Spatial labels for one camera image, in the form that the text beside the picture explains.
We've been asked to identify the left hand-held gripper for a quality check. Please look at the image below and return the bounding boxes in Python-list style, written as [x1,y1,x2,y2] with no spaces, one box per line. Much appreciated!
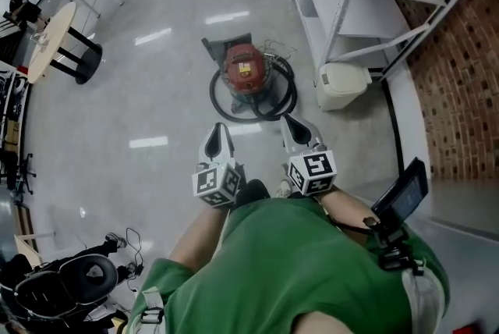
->
[191,122,247,208]

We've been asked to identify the equipment storage shelf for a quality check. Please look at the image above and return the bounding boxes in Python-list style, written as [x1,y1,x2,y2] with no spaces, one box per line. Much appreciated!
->
[0,59,31,154]

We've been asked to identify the person's black shorts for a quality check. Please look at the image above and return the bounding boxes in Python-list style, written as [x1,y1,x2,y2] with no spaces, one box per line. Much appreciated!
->
[235,179,313,209]

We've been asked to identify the black office chair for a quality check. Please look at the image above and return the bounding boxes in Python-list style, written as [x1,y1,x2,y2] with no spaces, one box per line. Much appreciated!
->
[0,233,132,332]
[0,151,38,196]

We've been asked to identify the person's left forearm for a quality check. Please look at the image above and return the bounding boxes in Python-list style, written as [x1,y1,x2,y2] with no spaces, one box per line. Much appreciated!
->
[167,201,234,272]

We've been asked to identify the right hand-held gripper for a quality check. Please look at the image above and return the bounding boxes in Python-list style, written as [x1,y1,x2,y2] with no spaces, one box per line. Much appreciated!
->
[279,114,338,197]

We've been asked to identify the cream pedal bin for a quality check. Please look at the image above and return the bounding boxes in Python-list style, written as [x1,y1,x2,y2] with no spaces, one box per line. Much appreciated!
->
[315,62,373,112]

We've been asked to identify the black floor cable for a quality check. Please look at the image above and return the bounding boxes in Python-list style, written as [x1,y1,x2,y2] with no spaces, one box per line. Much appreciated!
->
[124,226,146,293]

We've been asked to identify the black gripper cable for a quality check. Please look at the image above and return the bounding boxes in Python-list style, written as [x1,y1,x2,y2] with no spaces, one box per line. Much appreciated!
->
[326,207,377,236]

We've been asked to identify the white metal shelf rack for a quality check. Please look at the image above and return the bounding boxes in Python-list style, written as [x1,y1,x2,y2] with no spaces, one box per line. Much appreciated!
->
[268,0,496,83]

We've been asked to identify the white power cord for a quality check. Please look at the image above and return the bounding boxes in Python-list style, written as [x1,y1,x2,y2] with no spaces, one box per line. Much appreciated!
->
[257,38,298,62]

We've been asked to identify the person's green shirt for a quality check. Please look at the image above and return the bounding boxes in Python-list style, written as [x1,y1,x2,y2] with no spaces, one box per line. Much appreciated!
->
[128,197,451,334]

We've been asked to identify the person's right forearm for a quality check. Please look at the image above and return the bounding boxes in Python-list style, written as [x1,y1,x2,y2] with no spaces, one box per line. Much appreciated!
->
[314,185,382,246]

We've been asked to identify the black staircase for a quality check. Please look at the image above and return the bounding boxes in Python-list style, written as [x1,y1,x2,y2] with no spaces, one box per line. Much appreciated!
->
[0,16,25,64]

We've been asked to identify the black vacuum hose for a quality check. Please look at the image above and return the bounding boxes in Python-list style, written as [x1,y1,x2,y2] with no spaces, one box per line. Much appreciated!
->
[209,54,299,123]

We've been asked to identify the person's white right shoe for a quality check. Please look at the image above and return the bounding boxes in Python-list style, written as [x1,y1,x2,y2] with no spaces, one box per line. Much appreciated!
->
[275,179,294,200]

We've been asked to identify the grey shoulder harness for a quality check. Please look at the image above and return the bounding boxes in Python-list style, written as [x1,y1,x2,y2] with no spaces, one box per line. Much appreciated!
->
[134,268,448,334]

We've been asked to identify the red vacuum cleaner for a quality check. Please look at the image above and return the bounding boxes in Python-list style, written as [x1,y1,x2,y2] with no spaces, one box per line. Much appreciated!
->
[221,43,274,114]

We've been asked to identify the round wooden table black base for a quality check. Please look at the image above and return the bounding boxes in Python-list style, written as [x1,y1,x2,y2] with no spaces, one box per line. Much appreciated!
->
[27,1,104,86]

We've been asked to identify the wooden frame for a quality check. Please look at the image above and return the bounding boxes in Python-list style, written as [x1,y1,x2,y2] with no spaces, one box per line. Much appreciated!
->
[13,203,56,267]

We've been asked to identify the grey vacuum floor nozzle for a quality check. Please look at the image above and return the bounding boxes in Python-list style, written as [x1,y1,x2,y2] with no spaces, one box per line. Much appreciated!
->
[201,31,254,62]

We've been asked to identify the black smartphone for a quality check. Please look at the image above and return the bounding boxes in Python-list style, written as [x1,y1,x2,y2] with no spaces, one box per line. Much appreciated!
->
[370,156,430,227]

